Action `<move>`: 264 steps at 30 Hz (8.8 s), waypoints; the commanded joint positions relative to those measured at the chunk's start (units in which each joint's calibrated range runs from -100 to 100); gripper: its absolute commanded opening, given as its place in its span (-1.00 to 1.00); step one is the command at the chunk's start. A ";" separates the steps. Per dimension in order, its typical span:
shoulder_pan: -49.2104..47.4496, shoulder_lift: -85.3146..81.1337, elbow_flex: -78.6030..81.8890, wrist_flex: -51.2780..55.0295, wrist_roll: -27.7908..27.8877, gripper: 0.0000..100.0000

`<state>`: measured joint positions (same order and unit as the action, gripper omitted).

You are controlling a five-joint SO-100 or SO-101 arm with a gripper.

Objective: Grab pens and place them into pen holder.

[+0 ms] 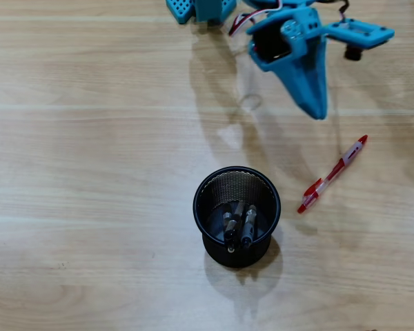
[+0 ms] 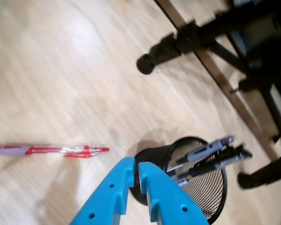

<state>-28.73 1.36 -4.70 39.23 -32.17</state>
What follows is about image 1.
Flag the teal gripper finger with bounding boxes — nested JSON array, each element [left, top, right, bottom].
[[282, 9, 329, 121], [261, 52, 319, 121]]

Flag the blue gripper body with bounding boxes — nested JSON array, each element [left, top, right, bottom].
[[246, 11, 293, 72]]

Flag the red and white pen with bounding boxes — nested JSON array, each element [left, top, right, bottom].
[[297, 134, 368, 214]]

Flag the clear pen with gray grip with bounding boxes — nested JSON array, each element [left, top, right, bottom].
[[240, 204, 258, 250]]

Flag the black gel pen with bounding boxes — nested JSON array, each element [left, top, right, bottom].
[[222, 210, 237, 254]]

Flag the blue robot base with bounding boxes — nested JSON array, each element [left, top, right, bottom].
[[165, 0, 237, 26]]

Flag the black mesh pen holder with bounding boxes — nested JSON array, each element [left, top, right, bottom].
[[192, 165, 282, 269]]

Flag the white and red servo wires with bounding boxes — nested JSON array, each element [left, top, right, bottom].
[[228, 0, 284, 37]]

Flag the wrist camera on blue mount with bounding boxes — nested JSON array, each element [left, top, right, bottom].
[[326, 19, 396, 62]]

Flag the black camera cable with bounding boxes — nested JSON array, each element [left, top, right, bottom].
[[336, 0, 353, 22]]

